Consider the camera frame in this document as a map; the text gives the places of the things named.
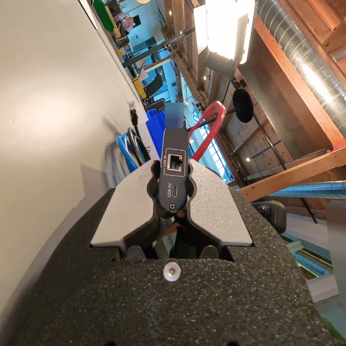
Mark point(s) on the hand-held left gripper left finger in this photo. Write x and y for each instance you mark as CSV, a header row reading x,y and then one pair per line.
x,y
127,213

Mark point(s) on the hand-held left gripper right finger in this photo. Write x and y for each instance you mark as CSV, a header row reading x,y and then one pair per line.
x,y
219,213

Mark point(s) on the black network switch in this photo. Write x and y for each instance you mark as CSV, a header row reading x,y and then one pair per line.
x,y
174,178

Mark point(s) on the blue plastic bin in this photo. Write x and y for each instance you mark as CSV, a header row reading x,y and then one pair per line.
x,y
155,129

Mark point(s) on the black floor lamp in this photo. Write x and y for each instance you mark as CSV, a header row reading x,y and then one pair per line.
x,y
243,105

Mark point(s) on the studio light panel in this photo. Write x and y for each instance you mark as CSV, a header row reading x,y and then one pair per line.
x,y
224,27

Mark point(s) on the green plastic bin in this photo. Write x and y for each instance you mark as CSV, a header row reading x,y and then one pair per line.
x,y
104,13

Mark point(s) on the wooden post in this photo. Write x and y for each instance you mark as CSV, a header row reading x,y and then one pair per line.
x,y
297,173

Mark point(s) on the metal ventilation duct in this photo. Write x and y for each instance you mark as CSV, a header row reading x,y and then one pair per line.
x,y
305,54

